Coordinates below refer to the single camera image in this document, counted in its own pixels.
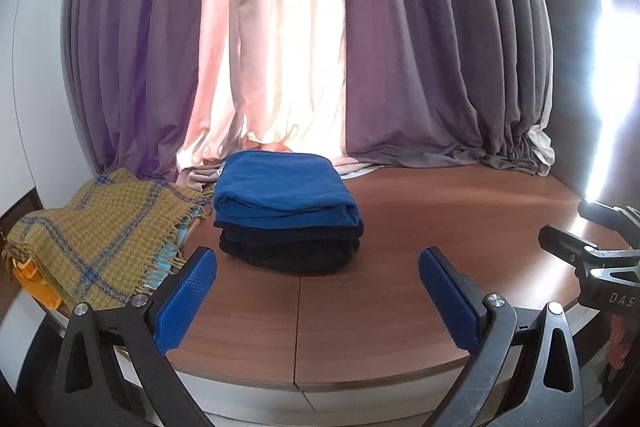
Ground person's right hand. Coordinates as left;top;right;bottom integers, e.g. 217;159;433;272
606;313;640;373

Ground light blue cloth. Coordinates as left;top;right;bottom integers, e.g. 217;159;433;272
150;227;193;288

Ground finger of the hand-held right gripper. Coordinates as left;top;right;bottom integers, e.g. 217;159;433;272
578;199;640;239
538;225;599;265

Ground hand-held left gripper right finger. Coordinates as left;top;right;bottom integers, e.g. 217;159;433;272
418;247;586;427

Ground blue pants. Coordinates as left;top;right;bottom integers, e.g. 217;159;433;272
213;151;360;229

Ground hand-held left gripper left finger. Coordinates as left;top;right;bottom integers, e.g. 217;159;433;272
50;247;217;427

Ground dark navy folded pants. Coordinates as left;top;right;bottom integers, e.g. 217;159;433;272
215;219;363;277

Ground white sheer curtain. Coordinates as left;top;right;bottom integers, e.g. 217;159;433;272
175;0;373;178

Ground orange plastic object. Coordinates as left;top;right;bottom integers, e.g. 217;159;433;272
11;257;63;310

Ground white curtain lining cloth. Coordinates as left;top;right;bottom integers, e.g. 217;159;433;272
527;122;556;178

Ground purple grey curtain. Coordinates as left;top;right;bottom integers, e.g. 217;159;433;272
62;0;221;180

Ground yellow plaid fringed blanket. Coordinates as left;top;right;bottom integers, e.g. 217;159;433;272
2;168;207;312

